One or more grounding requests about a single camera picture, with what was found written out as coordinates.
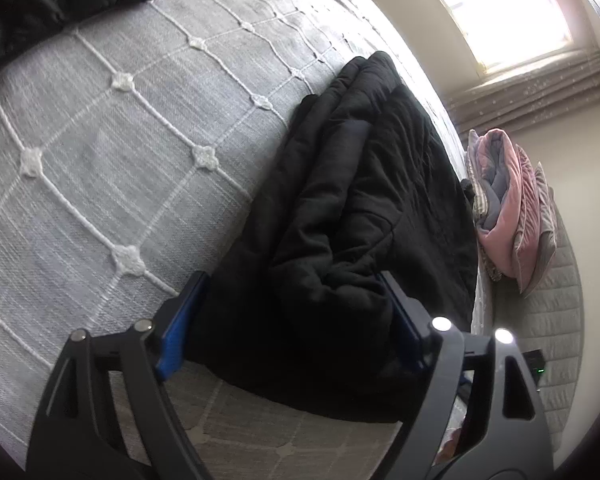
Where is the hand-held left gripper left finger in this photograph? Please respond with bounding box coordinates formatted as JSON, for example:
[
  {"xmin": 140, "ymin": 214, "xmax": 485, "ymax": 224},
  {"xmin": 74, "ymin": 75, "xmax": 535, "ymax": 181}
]
[{"xmin": 25, "ymin": 270, "xmax": 211, "ymax": 480}]

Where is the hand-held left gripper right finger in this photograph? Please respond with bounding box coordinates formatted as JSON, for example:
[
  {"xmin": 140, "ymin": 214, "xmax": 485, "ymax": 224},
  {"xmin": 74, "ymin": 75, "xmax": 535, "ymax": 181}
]
[{"xmin": 379, "ymin": 270, "xmax": 554, "ymax": 480}]

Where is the black padded jacket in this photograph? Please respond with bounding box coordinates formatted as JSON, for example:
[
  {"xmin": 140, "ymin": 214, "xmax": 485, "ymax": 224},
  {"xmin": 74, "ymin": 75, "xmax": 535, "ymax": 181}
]
[{"xmin": 187, "ymin": 51, "xmax": 481, "ymax": 423}]

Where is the white quilted mattress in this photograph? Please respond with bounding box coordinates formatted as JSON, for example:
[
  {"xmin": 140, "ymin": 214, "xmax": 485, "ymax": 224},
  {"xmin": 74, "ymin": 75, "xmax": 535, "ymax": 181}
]
[{"xmin": 472, "ymin": 200, "xmax": 584, "ymax": 455}]

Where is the folded pink grey quilt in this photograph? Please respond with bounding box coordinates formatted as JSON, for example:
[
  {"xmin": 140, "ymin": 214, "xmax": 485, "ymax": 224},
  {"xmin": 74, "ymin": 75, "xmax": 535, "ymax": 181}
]
[{"xmin": 462, "ymin": 129, "xmax": 557, "ymax": 298}]

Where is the grey patterned bedspread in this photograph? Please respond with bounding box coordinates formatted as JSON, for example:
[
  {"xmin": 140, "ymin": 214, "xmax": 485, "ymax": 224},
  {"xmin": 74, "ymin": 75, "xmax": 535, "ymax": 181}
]
[{"xmin": 0, "ymin": 0, "xmax": 481, "ymax": 480}]

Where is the grey pleated curtain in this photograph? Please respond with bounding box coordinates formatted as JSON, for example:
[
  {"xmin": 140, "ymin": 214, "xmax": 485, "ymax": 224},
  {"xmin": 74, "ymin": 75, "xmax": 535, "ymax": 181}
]
[{"xmin": 446, "ymin": 46, "xmax": 600, "ymax": 134}]

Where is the bright window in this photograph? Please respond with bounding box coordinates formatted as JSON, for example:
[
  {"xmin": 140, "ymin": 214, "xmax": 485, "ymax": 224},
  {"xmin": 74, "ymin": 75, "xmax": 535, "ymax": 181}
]
[{"xmin": 410, "ymin": 0, "xmax": 582, "ymax": 79}]

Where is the crumpled black garment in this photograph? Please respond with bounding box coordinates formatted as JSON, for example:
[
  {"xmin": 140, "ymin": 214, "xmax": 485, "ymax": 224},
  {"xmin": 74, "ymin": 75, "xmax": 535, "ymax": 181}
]
[{"xmin": 0, "ymin": 0, "xmax": 176, "ymax": 78}]

